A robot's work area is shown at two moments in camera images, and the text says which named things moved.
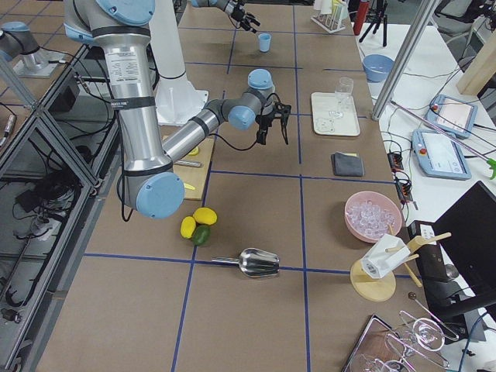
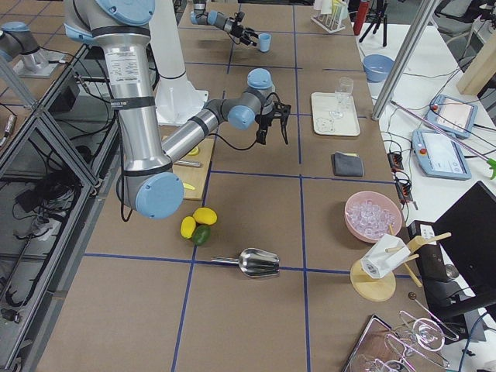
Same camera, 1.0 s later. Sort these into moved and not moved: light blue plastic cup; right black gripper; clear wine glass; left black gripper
Moved: left black gripper
Not moved: clear wine glass; light blue plastic cup; right black gripper
